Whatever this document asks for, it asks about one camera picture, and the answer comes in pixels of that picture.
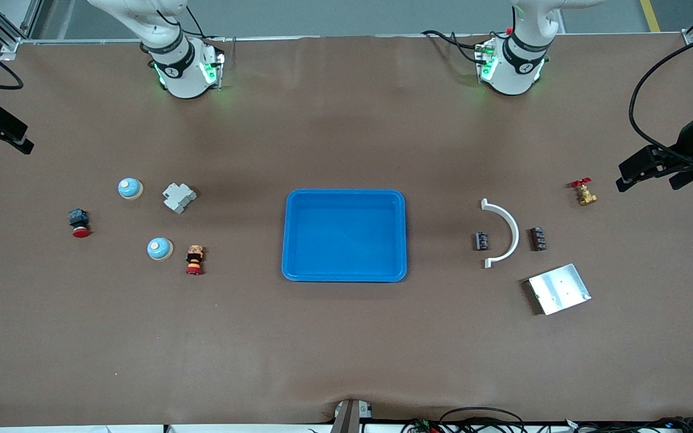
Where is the grey plastic breaker module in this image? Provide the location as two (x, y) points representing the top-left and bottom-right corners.
(162, 182), (198, 215)

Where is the black cable bundle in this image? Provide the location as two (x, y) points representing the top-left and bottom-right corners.
(563, 417), (693, 433)

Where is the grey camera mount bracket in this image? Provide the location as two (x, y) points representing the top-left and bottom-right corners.
(331, 399), (374, 433)

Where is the orange red pushbutton switch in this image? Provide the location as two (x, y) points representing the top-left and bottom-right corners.
(185, 244), (206, 277)

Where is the white curved plastic bracket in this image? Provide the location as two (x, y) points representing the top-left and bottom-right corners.
(481, 198), (520, 269)

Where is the black looped cable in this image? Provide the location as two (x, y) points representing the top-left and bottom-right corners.
(440, 407), (526, 433)

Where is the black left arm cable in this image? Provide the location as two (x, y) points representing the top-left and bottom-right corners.
(628, 27), (693, 169)

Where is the brown table mat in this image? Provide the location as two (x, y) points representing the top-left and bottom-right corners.
(0, 33), (693, 425)

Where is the silver metal plate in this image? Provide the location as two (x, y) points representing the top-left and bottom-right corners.
(525, 263), (592, 316)

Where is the blue plastic tray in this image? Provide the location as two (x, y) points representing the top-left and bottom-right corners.
(281, 189), (408, 283)

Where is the blue desk bell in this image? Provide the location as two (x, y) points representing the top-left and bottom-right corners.
(146, 237), (174, 262)
(117, 177), (144, 201)

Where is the brass valve red handle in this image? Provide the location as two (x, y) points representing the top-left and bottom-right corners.
(570, 178), (598, 206)

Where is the red emergency stop button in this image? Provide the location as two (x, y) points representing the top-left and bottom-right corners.
(68, 208), (92, 239)

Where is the black base power cable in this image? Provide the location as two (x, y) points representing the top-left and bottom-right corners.
(422, 29), (485, 66)

